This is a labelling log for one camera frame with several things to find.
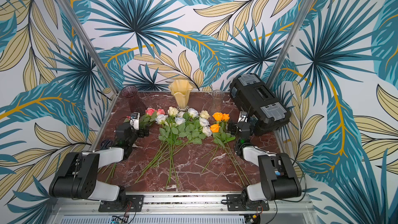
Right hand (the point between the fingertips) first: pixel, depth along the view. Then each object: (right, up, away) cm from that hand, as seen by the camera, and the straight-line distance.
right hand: (241, 120), depth 91 cm
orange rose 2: (-8, +2, +9) cm, 12 cm away
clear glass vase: (-11, +17, +29) cm, 35 cm away
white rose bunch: (-38, -5, +3) cm, 39 cm away
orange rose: (-13, +2, +7) cm, 15 cm away
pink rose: (-58, +2, +11) cm, 59 cm away
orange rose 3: (-13, -10, +2) cm, 16 cm away
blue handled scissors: (-81, -14, +1) cm, 82 cm away
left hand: (-59, -1, +1) cm, 59 cm away
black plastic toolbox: (+13, +5, -5) cm, 15 cm away
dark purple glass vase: (-67, +17, +4) cm, 69 cm away
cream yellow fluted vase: (-37, +20, +7) cm, 42 cm away
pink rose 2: (-51, +5, +12) cm, 52 cm away
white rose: (-49, 0, +6) cm, 50 cm away
